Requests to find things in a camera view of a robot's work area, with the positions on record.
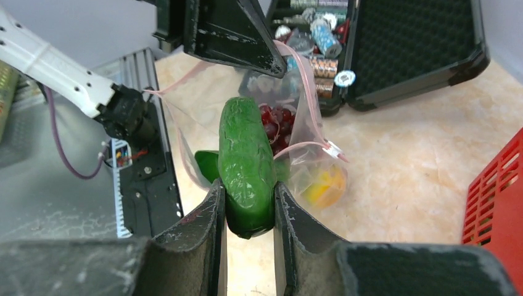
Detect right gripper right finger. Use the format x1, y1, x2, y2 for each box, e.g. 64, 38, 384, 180
274, 183, 517, 295

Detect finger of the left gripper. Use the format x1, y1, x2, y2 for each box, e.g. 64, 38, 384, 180
184, 1, 286, 78

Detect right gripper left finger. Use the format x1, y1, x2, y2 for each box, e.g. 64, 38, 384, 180
1, 179, 227, 295

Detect yellow green toy fruit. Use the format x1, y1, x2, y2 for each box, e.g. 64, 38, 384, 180
302, 165, 347, 209

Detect clear zip top bag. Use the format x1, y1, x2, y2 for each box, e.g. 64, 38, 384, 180
142, 39, 350, 209

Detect dark red toy grapes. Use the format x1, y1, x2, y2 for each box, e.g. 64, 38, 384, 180
259, 104, 296, 155

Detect green toy cucumber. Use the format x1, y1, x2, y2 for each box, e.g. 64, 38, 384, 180
218, 97, 277, 239

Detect white green toy leek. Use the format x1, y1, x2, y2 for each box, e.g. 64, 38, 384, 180
194, 150, 220, 184

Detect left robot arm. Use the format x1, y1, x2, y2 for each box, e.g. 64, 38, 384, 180
1, 1, 286, 147

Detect black poker chip case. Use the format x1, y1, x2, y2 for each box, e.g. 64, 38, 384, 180
265, 0, 491, 117

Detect red plastic basket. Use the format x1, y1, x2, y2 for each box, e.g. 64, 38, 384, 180
461, 130, 522, 294

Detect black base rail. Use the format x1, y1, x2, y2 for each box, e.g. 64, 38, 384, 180
111, 102, 184, 238

